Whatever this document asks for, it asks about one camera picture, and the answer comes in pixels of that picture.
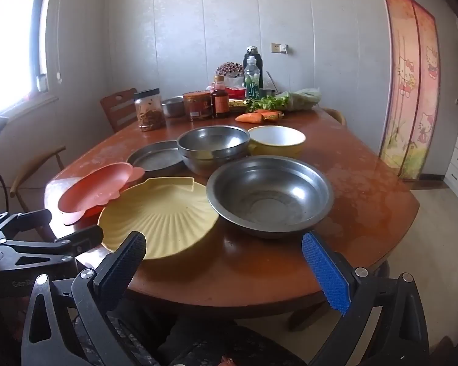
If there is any bag of leafy greens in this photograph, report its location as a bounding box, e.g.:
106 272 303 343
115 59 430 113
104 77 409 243
248 88 322 113

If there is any red box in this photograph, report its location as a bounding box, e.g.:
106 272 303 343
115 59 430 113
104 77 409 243
225 86 249 100

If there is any pink cartoon door curtain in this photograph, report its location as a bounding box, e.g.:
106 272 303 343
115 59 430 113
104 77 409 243
379 0 440 181

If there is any brown wooden chair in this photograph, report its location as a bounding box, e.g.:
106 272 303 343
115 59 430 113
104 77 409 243
100 88 139 134

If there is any round steel tray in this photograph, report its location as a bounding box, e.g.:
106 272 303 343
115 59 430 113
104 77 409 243
127 140 186 173

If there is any orange flower-shaped plate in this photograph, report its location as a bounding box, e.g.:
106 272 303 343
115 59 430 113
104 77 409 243
57 162 135 214
62 166 146 226

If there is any clear jar of dried food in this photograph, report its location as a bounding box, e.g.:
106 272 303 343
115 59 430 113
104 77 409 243
133 88 166 132

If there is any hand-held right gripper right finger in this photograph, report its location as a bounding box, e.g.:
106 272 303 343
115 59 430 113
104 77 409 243
301 231 430 366

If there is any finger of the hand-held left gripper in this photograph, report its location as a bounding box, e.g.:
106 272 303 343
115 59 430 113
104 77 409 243
0 224 104 260
0 209 53 242

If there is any red label jar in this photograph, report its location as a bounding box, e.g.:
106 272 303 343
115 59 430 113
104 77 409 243
183 91 213 122

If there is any light wooden chair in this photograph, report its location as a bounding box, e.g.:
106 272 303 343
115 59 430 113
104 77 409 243
322 108 347 127

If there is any small steel bowl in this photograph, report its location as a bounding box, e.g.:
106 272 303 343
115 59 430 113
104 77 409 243
161 96 186 118

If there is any large steel bowl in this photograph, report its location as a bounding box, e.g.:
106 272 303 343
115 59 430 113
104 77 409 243
206 156 334 239

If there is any wooden armchair with dark seat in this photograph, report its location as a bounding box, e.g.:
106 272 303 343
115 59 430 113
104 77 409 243
9 145 67 216

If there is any black thermos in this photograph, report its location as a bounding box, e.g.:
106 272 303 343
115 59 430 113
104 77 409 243
243 46 264 90

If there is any yellow shell-shaped plate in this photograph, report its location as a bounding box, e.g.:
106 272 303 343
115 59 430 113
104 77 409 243
98 176 220 261

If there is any yellow bowl with handle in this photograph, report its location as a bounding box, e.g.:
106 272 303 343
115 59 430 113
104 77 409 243
247 125 307 158

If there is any clear plastic bottle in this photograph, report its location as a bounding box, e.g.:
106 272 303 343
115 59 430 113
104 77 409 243
244 56 261 100

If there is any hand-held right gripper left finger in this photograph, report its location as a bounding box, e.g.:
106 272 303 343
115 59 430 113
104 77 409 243
21 231 147 366

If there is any window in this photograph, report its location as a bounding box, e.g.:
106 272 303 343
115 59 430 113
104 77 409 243
0 0 58 119

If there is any dark sauce bottle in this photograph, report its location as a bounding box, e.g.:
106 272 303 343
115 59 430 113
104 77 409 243
211 75 230 119

